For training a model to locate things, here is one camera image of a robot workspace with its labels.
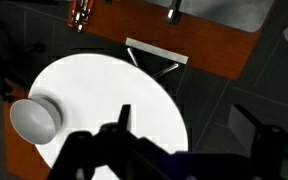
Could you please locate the white table base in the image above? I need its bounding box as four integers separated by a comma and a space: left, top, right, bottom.
125, 37, 189, 80

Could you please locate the grey bowl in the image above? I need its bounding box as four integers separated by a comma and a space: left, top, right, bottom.
9, 94, 64, 145

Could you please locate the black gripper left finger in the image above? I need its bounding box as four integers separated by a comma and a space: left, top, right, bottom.
47, 122, 172, 180

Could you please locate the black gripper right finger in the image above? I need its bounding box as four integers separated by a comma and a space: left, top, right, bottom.
250, 124, 288, 180

